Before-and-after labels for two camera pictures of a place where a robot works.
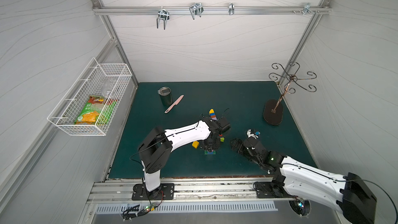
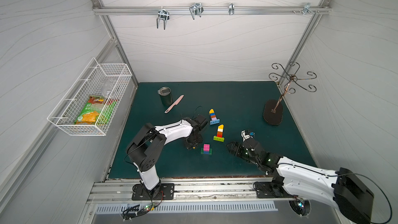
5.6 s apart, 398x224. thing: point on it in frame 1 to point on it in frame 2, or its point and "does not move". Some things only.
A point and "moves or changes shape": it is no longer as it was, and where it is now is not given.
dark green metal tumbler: [166, 96] does not move
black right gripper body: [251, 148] does not move
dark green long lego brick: [205, 152] moves or changes shape
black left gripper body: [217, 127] to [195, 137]
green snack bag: [97, 111] does not move
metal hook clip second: [196, 9] does not move
